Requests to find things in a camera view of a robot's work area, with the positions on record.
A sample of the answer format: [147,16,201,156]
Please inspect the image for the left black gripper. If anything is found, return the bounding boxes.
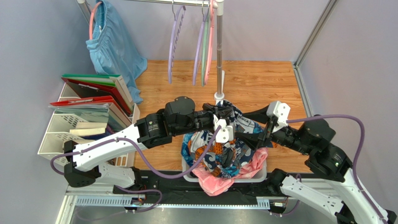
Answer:
[172,104,233,137]

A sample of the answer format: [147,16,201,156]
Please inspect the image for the patterned blue orange shorts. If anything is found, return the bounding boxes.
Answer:
[181,100,263,178]

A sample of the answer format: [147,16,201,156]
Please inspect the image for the purple notched hanger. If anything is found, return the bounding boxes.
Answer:
[168,5,186,84]

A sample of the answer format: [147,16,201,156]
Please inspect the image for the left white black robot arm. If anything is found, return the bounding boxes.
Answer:
[64,97,234,189]

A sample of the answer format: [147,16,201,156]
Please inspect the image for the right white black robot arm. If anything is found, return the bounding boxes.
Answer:
[235,101,398,224]

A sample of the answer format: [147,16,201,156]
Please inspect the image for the pink shorts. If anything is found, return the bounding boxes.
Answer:
[192,147,268,196]

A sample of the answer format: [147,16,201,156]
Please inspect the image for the pink hanger on rack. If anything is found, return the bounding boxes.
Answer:
[204,0,214,85]

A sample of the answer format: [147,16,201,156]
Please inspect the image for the purple plain hanger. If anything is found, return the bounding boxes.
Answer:
[192,12,208,86]

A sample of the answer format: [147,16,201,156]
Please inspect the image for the green hanger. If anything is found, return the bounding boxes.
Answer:
[201,10,210,87]

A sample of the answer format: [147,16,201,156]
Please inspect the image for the light blue hung shorts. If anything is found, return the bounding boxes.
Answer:
[86,0,148,104]

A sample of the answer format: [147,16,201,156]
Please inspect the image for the pink hanger holding shorts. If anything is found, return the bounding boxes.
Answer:
[89,1,103,40]

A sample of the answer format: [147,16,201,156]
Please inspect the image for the white rack base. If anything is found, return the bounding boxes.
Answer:
[213,70,225,104]

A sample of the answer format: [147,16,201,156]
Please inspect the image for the white laundry basket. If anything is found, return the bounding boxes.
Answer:
[183,161,267,183]

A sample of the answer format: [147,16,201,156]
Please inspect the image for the red flat folder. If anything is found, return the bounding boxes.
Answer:
[50,96,116,106]

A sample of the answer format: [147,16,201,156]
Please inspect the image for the green folder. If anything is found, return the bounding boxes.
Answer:
[62,74,134,106]

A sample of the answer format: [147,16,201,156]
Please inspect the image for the metal clothes rack pole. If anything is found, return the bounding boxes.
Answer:
[215,0,225,97]

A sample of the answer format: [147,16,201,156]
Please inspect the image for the red clipboard folder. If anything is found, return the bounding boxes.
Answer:
[62,77,133,115]

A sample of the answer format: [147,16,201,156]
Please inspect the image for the white file organizer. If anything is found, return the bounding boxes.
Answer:
[38,83,139,160]

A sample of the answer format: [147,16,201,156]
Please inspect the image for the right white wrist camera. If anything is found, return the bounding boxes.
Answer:
[266,101,291,132]

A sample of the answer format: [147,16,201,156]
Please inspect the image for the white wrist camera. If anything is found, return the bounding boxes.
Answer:
[266,101,291,132]
[213,115,235,143]

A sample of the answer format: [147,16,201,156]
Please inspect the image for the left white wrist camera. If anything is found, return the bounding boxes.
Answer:
[213,115,235,143]

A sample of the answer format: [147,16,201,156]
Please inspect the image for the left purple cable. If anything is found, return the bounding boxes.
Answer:
[50,125,222,180]

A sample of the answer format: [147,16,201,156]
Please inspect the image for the purple cable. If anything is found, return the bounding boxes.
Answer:
[50,125,222,180]
[286,114,389,224]

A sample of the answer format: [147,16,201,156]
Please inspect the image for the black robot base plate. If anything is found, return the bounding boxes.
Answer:
[127,170,286,205]

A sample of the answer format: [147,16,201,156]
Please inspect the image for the slotted cable duct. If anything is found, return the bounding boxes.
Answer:
[75,196,270,210]

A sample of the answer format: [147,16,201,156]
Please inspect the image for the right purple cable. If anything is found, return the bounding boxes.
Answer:
[286,114,389,224]

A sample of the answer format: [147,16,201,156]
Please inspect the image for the metal clothes rack rail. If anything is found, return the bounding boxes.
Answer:
[130,0,210,7]

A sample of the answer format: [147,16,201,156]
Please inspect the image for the aluminium frame post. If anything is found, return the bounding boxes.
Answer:
[294,0,339,68]

